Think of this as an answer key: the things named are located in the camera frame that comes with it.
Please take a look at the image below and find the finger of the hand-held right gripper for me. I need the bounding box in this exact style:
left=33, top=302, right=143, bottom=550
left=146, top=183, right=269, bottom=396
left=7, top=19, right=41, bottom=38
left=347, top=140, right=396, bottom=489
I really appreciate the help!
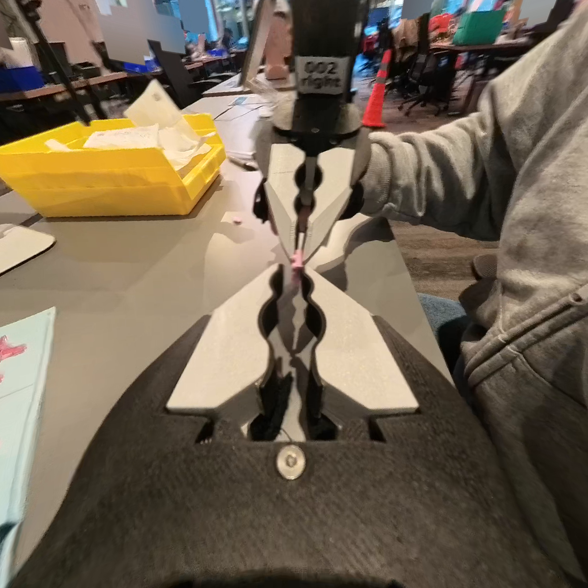
left=301, top=146, right=364, bottom=260
left=266, top=144, right=307, bottom=253

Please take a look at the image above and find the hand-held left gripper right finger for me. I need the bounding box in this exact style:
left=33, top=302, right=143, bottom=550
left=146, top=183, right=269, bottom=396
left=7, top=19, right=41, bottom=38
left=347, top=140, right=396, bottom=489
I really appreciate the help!
left=299, top=268, right=420, bottom=439

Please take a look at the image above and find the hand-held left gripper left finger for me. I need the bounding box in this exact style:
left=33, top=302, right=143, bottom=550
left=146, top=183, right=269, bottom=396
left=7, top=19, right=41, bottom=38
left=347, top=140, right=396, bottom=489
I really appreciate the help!
left=165, top=263, right=294, bottom=441

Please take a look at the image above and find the grey desk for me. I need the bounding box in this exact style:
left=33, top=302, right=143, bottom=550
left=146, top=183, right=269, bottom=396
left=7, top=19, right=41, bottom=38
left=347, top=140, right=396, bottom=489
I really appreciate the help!
left=0, top=76, right=455, bottom=575

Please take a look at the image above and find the silver laptop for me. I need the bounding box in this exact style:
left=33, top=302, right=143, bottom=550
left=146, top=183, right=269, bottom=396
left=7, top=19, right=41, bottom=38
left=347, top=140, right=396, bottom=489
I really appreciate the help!
left=241, top=0, right=276, bottom=90

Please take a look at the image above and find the orange traffic cone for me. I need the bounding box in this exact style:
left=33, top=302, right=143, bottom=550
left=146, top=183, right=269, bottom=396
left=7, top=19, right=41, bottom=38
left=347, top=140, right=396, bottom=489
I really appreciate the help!
left=362, top=48, right=393, bottom=128

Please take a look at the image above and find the black office chair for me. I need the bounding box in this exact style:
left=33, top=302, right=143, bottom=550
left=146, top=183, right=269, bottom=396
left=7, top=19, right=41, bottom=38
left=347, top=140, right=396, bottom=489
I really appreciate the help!
left=147, top=39, right=207, bottom=108

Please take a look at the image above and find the pile of clear plastic bags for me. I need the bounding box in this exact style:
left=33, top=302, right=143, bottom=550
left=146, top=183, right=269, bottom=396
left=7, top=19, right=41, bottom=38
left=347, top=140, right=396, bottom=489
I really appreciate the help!
left=43, top=80, right=217, bottom=171

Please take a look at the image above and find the green storage bin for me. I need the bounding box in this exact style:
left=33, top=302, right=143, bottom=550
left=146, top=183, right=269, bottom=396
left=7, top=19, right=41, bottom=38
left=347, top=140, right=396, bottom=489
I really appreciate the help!
left=452, top=9, right=506, bottom=46

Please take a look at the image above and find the person's grey hoodie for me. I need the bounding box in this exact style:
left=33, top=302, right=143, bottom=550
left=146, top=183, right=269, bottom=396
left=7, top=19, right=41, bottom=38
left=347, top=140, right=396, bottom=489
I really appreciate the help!
left=459, top=0, right=588, bottom=588

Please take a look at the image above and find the yellow bin with plastic bags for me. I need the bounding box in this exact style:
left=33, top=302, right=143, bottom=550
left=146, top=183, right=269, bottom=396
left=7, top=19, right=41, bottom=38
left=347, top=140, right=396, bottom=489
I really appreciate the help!
left=0, top=112, right=227, bottom=217

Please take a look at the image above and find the brown wooden table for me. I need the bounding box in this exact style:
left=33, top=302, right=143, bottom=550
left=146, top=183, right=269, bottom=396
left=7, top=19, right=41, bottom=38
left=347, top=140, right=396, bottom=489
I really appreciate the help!
left=0, top=69, right=157, bottom=104

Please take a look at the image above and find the open instruction booklet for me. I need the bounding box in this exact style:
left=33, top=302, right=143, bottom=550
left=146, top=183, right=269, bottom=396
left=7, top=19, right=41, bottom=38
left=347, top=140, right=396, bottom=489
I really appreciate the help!
left=0, top=307, right=58, bottom=572

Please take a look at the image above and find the black light stand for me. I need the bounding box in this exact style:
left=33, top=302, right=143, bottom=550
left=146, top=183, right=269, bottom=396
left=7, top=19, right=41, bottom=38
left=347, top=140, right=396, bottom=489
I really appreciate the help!
left=18, top=0, right=92, bottom=127

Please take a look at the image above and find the blue storage bin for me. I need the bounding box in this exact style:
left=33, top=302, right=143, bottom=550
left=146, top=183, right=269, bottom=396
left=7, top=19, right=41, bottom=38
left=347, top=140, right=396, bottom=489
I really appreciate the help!
left=0, top=64, right=44, bottom=92

